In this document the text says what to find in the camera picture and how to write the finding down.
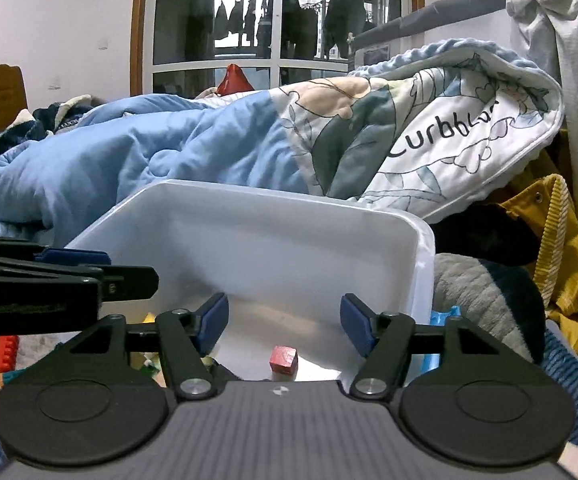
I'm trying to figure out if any grey bed rail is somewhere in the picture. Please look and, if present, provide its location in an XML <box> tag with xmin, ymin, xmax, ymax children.
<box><xmin>349</xmin><ymin>0</ymin><xmax>510</xmax><ymax>68</ymax></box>

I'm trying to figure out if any window with wooden frame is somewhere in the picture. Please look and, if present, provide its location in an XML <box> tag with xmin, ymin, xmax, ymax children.
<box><xmin>129</xmin><ymin>0</ymin><xmax>425</xmax><ymax>96</ymax></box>

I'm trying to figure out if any white plastic bin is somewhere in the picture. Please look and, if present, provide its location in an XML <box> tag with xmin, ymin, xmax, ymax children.
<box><xmin>73</xmin><ymin>180</ymin><xmax>434</xmax><ymax>382</ymax></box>

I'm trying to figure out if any red toy brick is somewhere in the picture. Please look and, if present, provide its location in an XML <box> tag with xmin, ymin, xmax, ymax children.
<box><xmin>0</xmin><ymin>335</ymin><xmax>20</xmax><ymax>374</ymax></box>

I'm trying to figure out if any red bag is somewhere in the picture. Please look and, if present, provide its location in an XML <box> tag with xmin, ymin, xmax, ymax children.
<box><xmin>216</xmin><ymin>64</ymin><xmax>254</xmax><ymax>96</ymax></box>

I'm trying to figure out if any light blue quilt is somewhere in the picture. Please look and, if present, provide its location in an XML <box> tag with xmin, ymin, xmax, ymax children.
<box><xmin>0</xmin><ymin>39</ymin><xmax>564</xmax><ymax>246</ymax></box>

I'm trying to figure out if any yellow garment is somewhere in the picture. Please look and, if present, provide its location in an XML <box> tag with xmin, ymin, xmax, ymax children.
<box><xmin>502</xmin><ymin>174</ymin><xmax>578</xmax><ymax>355</ymax></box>

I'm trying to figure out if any red cube block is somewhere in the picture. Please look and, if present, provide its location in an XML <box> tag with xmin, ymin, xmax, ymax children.
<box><xmin>269</xmin><ymin>346</ymin><xmax>299</xmax><ymax>376</ymax></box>

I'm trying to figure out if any blue toy brick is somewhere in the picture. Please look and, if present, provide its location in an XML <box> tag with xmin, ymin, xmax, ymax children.
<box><xmin>420</xmin><ymin>304</ymin><xmax>463</xmax><ymax>373</ymax></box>

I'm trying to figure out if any patchwork knitted blanket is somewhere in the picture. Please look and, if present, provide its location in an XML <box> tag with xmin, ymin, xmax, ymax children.
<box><xmin>0</xmin><ymin>94</ymin><xmax>103</xmax><ymax>155</ymax></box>

